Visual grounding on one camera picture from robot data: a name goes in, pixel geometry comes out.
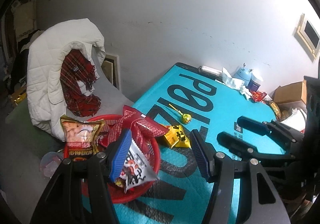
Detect yellow lollipop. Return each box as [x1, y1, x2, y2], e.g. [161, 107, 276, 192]
[169, 103, 192, 124]

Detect dark blue white-lid jar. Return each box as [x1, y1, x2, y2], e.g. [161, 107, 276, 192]
[247, 72, 263, 91]

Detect blue deer humidifier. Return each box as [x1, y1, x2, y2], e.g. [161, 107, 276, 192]
[233, 63, 252, 87]

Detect white black snack packet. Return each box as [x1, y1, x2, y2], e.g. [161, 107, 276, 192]
[119, 140, 159, 193]

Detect gold cereal snack bag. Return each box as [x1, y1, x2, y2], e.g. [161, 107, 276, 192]
[60, 115, 105, 161]

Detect red plaid scarf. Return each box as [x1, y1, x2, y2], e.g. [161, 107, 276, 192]
[60, 49, 101, 117]

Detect grey chair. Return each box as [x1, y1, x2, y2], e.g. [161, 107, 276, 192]
[92, 46, 133, 116]

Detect large red snack bag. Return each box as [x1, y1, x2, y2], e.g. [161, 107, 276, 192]
[99, 105, 169, 154]

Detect crumpled white tissue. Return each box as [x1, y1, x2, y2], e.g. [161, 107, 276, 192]
[222, 68, 252, 100]

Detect cardboard box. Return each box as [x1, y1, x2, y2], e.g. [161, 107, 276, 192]
[273, 81, 307, 104]

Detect red candy wrapper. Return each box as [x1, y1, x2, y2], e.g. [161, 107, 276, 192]
[250, 90, 267, 102]

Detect white remote control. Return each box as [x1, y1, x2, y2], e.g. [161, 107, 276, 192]
[199, 65, 222, 77]

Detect wall intercom panel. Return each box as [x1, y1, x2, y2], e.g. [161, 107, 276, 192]
[295, 13, 319, 62]

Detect white quilted jacket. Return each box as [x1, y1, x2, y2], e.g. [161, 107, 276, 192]
[27, 18, 106, 141]

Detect yellow snack bag at edge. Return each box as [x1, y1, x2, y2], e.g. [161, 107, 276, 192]
[268, 101, 281, 120]

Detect yellow snack packet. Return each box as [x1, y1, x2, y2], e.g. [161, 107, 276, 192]
[164, 125, 191, 149]

